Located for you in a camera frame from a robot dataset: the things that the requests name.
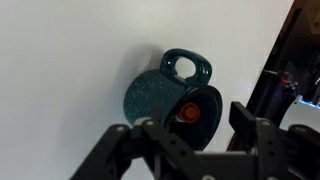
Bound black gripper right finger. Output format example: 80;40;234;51
229;102;320;180

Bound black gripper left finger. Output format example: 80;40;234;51
69;105;214;180

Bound orange white marker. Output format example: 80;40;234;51
176;103;200;123

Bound dark blue speckled mug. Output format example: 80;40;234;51
123;49;223;150

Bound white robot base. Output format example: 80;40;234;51
280;96;320;131

